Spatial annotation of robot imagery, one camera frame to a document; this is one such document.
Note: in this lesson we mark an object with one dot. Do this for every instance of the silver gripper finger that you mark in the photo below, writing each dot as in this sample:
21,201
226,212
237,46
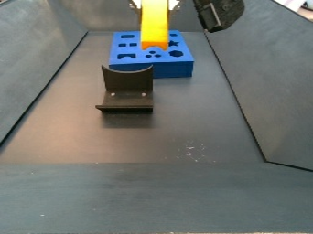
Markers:
135,4
172,4

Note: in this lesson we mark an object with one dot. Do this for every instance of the yellow arch block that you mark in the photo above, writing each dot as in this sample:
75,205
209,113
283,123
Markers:
154,24

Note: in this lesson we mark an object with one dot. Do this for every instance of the blue foam shape board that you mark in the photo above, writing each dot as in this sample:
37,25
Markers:
171,63

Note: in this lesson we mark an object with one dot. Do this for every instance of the black curved fixture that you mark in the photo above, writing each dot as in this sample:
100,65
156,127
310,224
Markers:
128,91

